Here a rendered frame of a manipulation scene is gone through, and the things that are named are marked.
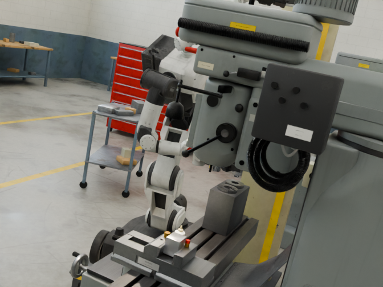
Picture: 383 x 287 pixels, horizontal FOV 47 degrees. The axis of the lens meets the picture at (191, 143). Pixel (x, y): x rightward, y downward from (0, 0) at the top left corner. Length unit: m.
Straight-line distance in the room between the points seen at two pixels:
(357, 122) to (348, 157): 0.12
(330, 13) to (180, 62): 0.91
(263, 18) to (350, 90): 0.36
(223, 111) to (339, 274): 0.65
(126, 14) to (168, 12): 1.25
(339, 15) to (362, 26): 9.14
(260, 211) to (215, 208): 1.60
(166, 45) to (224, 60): 0.80
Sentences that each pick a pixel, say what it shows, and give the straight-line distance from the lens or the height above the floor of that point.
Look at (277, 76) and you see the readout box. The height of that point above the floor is 1.70.
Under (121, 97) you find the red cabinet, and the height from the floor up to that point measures 0.61.
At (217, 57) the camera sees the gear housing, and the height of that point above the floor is 1.70.
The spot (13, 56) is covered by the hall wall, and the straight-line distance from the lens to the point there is 11.37.
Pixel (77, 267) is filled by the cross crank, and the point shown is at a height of 0.64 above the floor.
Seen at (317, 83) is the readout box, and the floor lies 1.70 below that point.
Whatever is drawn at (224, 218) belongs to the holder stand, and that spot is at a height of 1.02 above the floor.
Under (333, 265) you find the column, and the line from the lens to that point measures 1.50.
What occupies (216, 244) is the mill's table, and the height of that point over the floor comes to 0.94.
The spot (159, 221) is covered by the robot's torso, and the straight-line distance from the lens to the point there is 2.63.
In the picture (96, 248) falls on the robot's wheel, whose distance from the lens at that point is 2.57.
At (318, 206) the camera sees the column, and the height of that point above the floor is 1.32.
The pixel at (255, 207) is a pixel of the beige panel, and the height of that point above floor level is 0.57.
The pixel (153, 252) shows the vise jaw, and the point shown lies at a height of 1.03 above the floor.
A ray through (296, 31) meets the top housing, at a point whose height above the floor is 1.83.
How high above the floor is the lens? 1.75
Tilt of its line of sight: 13 degrees down
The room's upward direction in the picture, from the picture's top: 12 degrees clockwise
